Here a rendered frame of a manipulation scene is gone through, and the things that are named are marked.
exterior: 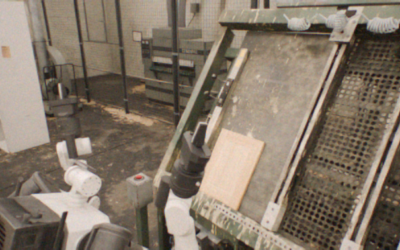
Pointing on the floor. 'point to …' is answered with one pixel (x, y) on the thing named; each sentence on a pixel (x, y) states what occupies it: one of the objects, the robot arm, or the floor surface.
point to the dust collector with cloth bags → (49, 91)
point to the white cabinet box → (9, 77)
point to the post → (142, 227)
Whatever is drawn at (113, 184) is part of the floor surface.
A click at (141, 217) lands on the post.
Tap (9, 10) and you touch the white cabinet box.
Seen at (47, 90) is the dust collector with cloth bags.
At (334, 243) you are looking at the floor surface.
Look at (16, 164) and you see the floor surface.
